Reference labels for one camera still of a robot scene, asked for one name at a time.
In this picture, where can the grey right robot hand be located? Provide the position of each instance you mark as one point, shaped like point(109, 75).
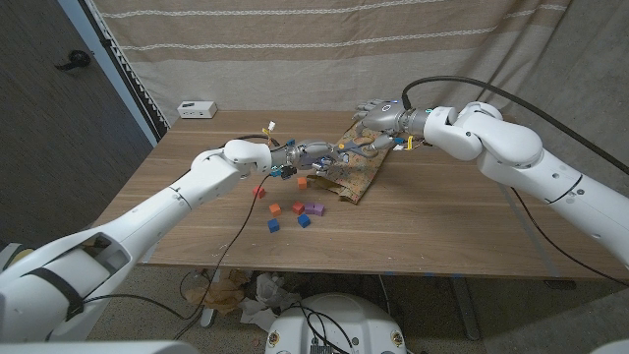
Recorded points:
point(388, 118)

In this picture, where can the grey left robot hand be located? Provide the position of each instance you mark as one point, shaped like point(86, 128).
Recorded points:
point(309, 155)

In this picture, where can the floral brown wrapping paper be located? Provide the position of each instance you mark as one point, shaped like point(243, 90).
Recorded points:
point(359, 172)

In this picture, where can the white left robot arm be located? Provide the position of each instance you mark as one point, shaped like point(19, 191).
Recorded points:
point(157, 211)

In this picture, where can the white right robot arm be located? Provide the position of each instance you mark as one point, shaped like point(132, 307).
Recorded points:
point(506, 142)

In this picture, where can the crumpled white paper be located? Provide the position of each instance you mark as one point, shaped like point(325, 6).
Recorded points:
point(268, 295)

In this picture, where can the crumpled brown paper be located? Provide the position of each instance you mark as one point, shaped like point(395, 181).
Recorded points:
point(216, 295)

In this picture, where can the orange foam cube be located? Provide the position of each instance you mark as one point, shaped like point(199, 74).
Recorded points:
point(275, 210)
point(302, 183)

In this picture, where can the red foam cube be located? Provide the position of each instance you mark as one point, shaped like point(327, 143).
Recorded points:
point(260, 193)
point(298, 207)

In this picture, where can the blue foam cube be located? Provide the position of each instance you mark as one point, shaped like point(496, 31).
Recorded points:
point(303, 220)
point(273, 225)

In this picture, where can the beige striped curtain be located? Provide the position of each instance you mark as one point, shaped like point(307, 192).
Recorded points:
point(314, 59)

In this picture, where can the white power strip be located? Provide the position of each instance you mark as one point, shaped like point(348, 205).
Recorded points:
point(196, 109)

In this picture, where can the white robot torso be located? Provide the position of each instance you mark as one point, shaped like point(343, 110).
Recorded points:
point(359, 319)

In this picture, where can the metal table leg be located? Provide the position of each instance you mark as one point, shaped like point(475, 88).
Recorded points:
point(467, 310)
point(209, 314)

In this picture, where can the dark wooden door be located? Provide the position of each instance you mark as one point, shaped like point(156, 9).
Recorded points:
point(49, 123)

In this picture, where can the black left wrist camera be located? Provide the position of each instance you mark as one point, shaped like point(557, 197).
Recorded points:
point(287, 172)

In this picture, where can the black backdrop frame bar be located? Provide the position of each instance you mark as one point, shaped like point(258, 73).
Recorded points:
point(129, 81)

